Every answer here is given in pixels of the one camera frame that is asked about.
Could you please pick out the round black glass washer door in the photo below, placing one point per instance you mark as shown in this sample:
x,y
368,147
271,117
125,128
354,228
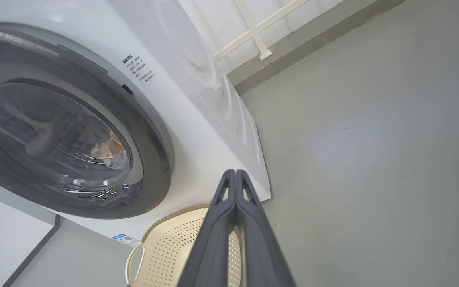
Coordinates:
x,y
150,151

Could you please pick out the cream perforated laundry basket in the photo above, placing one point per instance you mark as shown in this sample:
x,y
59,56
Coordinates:
x,y
165,251

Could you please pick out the white front-load washing machine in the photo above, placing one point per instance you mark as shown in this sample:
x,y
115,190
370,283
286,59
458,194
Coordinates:
x,y
197,127

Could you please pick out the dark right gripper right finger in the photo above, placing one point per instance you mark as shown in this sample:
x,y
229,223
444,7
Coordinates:
x,y
261,247

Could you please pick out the blue bear-print garment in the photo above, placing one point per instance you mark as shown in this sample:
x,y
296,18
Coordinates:
x,y
110,153

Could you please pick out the blue energy label sticker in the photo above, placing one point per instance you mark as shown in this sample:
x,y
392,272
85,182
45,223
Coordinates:
x,y
126,240

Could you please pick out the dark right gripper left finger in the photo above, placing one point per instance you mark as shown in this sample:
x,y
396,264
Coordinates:
x,y
213,247

